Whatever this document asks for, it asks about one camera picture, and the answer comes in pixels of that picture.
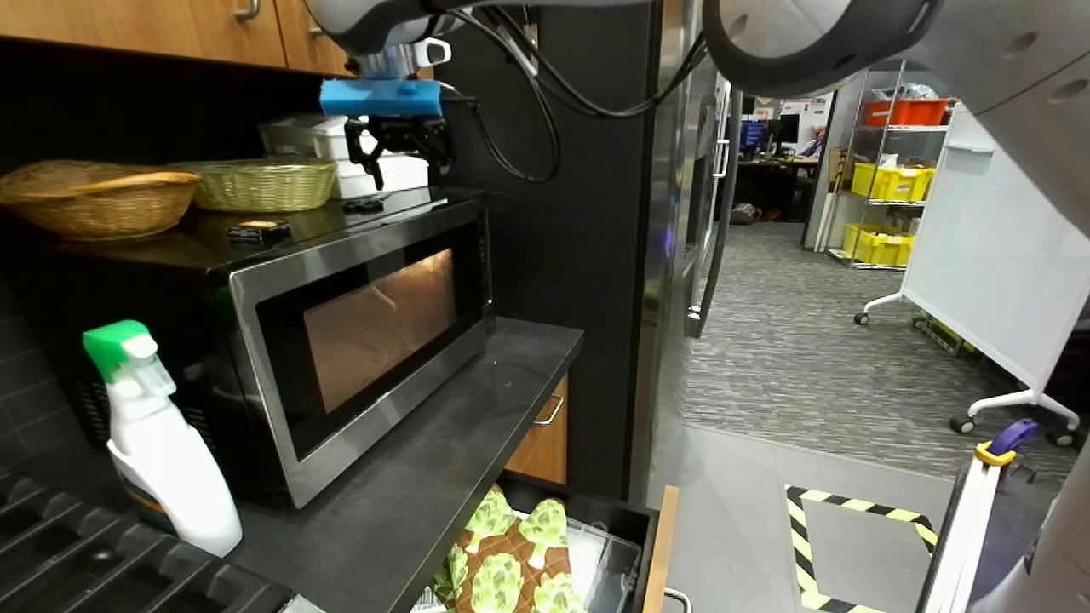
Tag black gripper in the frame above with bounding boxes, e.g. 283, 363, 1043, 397
342, 112, 461, 195

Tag black handled scissors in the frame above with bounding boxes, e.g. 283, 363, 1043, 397
342, 190, 452, 217

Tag closed wooden drawer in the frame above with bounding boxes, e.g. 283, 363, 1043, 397
500, 371, 575, 491

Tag open wooden drawer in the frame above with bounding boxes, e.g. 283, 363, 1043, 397
411, 469, 686, 613

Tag white flat box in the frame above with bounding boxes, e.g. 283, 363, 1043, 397
257, 109, 432, 164
330, 154, 432, 206

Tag yellow green wicker basket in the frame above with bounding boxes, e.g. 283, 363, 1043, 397
166, 154, 342, 217

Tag brown wooden upper cabinet door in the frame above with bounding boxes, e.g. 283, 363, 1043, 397
0, 0, 289, 72
274, 0, 357, 81

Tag stainless steel microwave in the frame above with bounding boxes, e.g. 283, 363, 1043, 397
28, 184, 498, 512

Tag brown wicker basket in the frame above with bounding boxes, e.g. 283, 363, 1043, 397
0, 158, 204, 241

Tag white spray bottle green nozzle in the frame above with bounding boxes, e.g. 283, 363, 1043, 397
79, 317, 246, 559

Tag green brown patterned oven mitt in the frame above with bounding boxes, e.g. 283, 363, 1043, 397
429, 483, 590, 613

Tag black gas stove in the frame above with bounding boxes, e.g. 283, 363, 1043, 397
0, 457, 301, 613

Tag orange storage bin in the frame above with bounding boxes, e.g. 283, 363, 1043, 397
859, 96, 955, 129

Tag yellow black hazard tape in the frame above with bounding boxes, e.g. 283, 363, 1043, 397
780, 482, 945, 613

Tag white rolling whiteboard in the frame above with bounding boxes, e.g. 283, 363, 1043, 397
853, 100, 1090, 451

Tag purple yellow clamp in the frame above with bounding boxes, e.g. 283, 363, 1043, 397
971, 415, 1043, 473

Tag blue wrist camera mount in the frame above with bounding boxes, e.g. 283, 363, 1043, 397
317, 75, 450, 123

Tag metal wire shelf rack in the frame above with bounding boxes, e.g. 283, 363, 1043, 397
834, 55, 969, 275

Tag white metal rail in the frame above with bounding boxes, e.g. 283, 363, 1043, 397
912, 451, 1015, 613

